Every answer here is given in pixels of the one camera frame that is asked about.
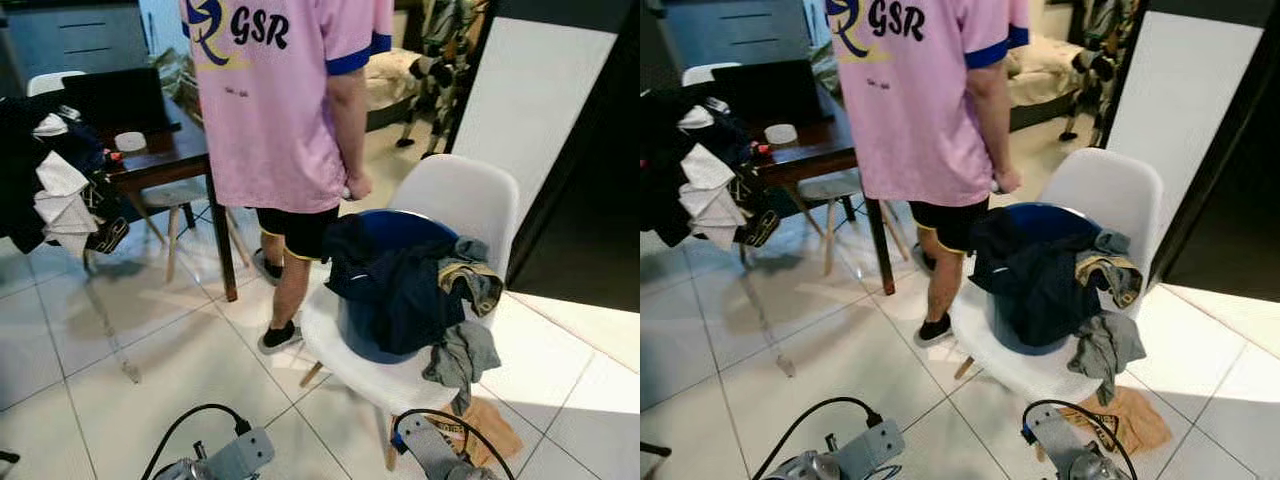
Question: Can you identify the navy blue garment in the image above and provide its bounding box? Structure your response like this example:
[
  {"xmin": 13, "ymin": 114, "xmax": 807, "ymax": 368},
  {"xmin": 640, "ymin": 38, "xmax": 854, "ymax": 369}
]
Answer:
[
  {"xmin": 322, "ymin": 213, "xmax": 473, "ymax": 356},
  {"xmin": 968, "ymin": 208, "xmax": 1106, "ymax": 348}
]

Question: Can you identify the beige bed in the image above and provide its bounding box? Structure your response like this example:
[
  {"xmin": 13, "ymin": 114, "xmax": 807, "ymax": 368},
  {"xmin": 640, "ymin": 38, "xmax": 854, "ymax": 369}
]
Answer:
[
  {"xmin": 362, "ymin": 45, "xmax": 433, "ymax": 131},
  {"xmin": 1005, "ymin": 35, "xmax": 1086, "ymax": 126}
]

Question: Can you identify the person in pink shirt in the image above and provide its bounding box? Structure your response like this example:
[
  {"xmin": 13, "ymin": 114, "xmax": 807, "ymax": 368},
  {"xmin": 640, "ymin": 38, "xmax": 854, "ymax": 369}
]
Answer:
[
  {"xmin": 825, "ymin": 0, "xmax": 1031, "ymax": 349},
  {"xmin": 180, "ymin": 0, "xmax": 396, "ymax": 356}
]

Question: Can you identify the olive grey garment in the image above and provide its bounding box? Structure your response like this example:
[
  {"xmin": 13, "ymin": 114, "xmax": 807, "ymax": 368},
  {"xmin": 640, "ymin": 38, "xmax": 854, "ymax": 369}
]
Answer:
[
  {"xmin": 1075, "ymin": 230, "xmax": 1144, "ymax": 309},
  {"xmin": 437, "ymin": 236, "xmax": 505, "ymax": 319}
]

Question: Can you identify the grey camouflage patterned object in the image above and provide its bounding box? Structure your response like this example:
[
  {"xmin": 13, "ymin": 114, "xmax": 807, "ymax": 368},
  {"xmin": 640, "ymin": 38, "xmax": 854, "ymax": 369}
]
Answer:
[
  {"xmin": 398, "ymin": 0, "xmax": 486, "ymax": 156},
  {"xmin": 1060, "ymin": 0, "xmax": 1141, "ymax": 141}
]

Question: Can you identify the dark wooden table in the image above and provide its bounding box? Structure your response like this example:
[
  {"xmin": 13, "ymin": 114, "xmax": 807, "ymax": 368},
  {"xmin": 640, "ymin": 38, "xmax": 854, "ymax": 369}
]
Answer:
[
  {"xmin": 750, "ymin": 115, "xmax": 896, "ymax": 296},
  {"xmin": 95, "ymin": 120, "xmax": 241, "ymax": 303}
]

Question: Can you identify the white sliding door panel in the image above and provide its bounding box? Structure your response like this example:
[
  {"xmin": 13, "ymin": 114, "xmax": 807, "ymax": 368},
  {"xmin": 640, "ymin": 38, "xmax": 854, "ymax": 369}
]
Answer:
[
  {"xmin": 450, "ymin": 15, "xmax": 621, "ymax": 236},
  {"xmin": 1105, "ymin": 10, "xmax": 1266, "ymax": 226}
]

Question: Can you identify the black laptop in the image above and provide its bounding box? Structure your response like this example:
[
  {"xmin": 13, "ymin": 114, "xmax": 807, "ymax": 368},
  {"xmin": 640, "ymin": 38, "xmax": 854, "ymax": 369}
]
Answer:
[
  {"xmin": 62, "ymin": 66, "xmax": 183, "ymax": 136},
  {"xmin": 712, "ymin": 60, "xmax": 836, "ymax": 126}
]

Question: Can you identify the tan cloth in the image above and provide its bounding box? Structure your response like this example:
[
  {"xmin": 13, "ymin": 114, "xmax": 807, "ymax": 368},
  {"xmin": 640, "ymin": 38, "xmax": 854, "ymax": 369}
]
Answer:
[
  {"xmin": 395, "ymin": 395, "xmax": 524, "ymax": 468},
  {"xmin": 1060, "ymin": 385, "xmax": 1173, "ymax": 459}
]

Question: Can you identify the white cloth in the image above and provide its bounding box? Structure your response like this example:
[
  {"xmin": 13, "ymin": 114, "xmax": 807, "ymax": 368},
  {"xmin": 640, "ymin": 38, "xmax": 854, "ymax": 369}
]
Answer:
[
  {"xmin": 678, "ymin": 143, "xmax": 749, "ymax": 251},
  {"xmin": 33, "ymin": 150, "xmax": 101, "ymax": 256}
]

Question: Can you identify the grey drawer cabinet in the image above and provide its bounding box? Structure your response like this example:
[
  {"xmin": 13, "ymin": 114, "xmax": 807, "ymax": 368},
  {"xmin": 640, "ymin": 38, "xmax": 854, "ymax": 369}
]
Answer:
[
  {"xmin": 0, "ymin": 5, "xmax": 151, "ymax": 86},
  {"xmin": 660, "ymin": 0, "xmax": 811, "ymax": 76}
]

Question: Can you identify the black clothes pile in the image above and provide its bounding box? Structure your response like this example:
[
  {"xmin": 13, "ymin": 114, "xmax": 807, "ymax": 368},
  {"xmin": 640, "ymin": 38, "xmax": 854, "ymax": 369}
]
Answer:
[
  {"xmin": 640, "ymin": 85, "xmax": 781, "ymax": 251},
  {"xmin": 0, "ymin": 90, "xmax": 131, "ymax": 256}
]

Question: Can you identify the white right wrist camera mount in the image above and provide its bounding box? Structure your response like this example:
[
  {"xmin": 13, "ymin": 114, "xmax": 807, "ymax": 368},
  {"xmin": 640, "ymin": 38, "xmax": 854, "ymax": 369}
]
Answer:
[
  {"xmin": 393, "ymin": 415, "xmax": 469, "ymax": 480},
  {"xmin": 1020, "ymin": 403, "xmax": 1091, "ymax": 471}
]

